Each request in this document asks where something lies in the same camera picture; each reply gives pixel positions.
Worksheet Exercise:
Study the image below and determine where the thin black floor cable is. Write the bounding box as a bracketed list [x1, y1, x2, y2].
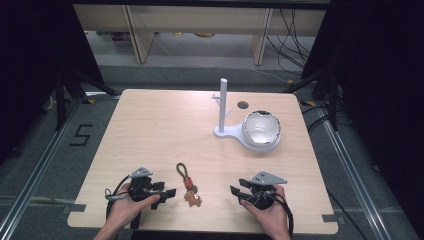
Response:
[325, 188, 363, 240]

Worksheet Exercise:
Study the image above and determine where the aluminium floor rail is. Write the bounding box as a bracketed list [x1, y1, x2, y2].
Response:
[0, 96, 88, 240]
[314, 105, 392, 240]

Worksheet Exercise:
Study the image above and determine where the person's left hand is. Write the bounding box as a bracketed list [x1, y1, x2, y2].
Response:
[107, 183, 162, 228]

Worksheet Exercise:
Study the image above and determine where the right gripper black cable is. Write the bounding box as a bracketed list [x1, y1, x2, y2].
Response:
[266, 190, 295, 240]

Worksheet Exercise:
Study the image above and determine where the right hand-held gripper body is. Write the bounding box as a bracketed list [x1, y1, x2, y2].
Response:
[249, 170, 288, 211]

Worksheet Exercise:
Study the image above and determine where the black curtain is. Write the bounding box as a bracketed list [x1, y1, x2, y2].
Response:
[300, 0, 424, 240]
[0, 0, 105, 166]

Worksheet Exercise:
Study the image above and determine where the person's right hand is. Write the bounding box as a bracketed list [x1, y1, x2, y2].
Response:
[240, 184, 289, 232]

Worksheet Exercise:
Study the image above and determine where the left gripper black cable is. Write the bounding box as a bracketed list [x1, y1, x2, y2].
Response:
[104, 174, 142, 231]

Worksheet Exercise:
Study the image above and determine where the white floor cable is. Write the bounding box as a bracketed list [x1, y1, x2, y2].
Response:
[245, 65, 292, 85]

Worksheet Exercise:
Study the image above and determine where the light wooden shelf unit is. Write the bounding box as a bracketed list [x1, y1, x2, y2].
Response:
[72, 3, 328, 66]

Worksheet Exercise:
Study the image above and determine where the bundle of black floor cables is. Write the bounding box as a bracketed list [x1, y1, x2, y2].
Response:
[265, 8, 318, 76]

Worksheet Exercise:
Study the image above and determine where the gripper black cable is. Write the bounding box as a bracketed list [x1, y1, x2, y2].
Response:
[104, 174, 142, 231]
[266, 190, 295, 240]

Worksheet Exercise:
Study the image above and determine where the black metal stand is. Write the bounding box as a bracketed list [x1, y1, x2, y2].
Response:
[282, 65, 340, 133]
[54, 65, 122, 132]

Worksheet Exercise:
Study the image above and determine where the green cord bear keychain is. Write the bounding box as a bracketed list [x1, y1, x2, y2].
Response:
[175, 162, 204, 208]

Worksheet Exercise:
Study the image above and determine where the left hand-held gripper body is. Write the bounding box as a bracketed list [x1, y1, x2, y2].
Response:
[127, 166, 158, 203]

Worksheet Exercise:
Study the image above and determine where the grey tape strip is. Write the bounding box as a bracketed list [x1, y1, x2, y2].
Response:
[61, 202, 87, 215]
[321, 213, 347, 225]

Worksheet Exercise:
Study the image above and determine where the white stand with tray base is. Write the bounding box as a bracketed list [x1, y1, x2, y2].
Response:
[211, 78, 282, 155]

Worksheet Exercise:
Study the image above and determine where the white bowl with silver rim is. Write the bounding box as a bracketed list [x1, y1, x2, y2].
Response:
[242, 110, 282, 147]

